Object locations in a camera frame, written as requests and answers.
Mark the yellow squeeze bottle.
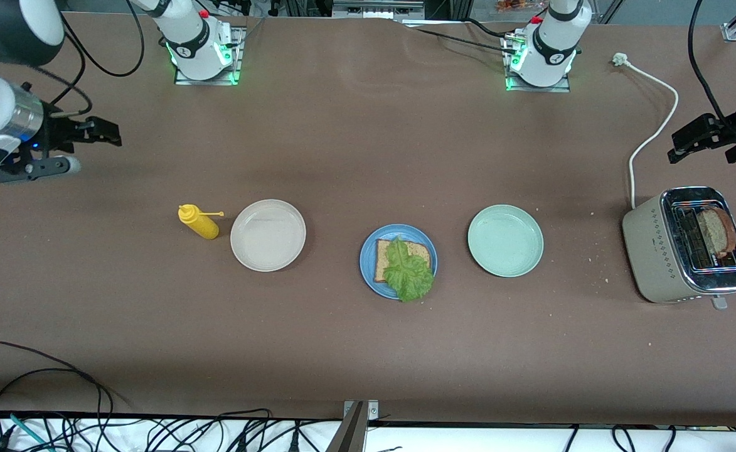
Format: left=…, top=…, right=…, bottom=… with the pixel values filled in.
left=178, top=204, right=225, bottom=240

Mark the brown bread slice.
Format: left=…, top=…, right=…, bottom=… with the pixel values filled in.
left=697, top=207, right=736, bottom=259
left=375, top=239, right=432, bottom=284

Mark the green lettuce leaf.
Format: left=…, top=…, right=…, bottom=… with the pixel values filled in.
left=383, top=235, right=435, bottom=303

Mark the white round plate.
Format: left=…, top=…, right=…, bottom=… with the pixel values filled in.
left=230, top=199, right=307, bottom=272

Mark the green round plate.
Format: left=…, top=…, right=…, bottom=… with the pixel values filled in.
left=467, top=205, right=545, bottom=278

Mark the blue round plate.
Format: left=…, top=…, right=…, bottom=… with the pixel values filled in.
left=360, top=224, right=438, bottom=300

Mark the beige chrome toaster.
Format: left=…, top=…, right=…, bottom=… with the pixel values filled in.
left=622, top=186, right=736, bottom=310

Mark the grey metal box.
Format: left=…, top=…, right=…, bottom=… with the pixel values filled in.
left=332, top=0, right=425, bottom=19

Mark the white toaster power cable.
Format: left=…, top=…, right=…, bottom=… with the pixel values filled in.
left=612, top=53, right=680, bottom=210

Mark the teal cable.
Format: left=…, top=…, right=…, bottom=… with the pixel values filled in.
left=9, top=412, right=52, bottom=452

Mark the metal post bracket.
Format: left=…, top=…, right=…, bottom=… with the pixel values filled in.
left=327, top=400, right=381, bottom=452

